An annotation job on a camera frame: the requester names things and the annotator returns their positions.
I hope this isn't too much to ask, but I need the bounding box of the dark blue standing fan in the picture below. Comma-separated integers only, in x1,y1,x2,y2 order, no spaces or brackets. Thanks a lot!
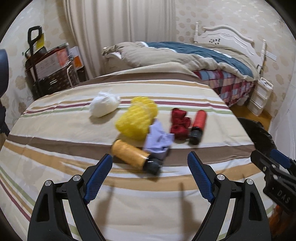
0,49,10,136

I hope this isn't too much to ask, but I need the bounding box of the cardboard boxes stack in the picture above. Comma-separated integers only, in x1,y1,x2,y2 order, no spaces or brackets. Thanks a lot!
35,43,86,98

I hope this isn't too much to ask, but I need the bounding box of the small white waste bin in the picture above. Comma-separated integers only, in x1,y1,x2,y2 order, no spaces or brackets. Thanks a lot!
237,95,249,106

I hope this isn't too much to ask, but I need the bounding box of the lavender cloth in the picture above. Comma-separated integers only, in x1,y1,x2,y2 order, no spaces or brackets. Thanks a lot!
143,119,175,160

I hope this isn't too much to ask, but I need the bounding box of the yellow foam fruit net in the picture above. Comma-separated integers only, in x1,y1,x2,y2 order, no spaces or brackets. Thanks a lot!
115,96,158,141

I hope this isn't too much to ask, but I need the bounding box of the white plastic bag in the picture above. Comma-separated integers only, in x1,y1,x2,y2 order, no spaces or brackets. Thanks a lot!
89,91,121,118

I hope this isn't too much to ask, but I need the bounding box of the white bed headboard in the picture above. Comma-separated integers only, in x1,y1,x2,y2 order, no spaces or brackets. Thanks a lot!
194,22,267,72

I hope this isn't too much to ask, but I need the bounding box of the beige striped curtain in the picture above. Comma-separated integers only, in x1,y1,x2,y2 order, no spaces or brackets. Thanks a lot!
63,1,177,78

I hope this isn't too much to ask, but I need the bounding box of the black lined trash bin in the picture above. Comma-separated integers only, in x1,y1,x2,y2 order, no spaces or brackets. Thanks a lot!
237,118,277,157

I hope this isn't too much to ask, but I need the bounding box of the red thread spool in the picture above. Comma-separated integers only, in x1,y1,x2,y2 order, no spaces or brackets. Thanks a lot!
189,110,207,145

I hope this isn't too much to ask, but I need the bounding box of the blue beige duvet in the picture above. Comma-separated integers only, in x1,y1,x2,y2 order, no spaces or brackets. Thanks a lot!
102,42,260,82

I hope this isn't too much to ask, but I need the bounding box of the plaid bed sheet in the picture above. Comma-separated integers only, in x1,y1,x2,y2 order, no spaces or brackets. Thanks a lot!
193,70,255,106

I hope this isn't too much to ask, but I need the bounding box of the white plastic drawer unit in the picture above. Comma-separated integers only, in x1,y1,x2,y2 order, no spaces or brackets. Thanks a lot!
247,77,273,116

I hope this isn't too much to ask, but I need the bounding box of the striped table cloth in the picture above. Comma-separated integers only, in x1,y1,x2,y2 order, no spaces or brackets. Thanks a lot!
1,64,265,240

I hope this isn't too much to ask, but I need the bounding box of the white wardrobe door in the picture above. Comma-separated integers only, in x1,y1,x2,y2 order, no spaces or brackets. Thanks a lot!
269,67,296,159

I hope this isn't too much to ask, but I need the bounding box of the white wall switch panel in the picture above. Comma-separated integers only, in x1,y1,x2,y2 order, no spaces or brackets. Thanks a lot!
265,51,277,61

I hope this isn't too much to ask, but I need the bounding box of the yellow thread spool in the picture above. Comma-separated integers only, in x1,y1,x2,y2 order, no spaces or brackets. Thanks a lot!
111,139,162,175

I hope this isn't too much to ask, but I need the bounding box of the black hand trolley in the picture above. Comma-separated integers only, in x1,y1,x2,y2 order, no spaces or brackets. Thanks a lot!
25,26,47,100

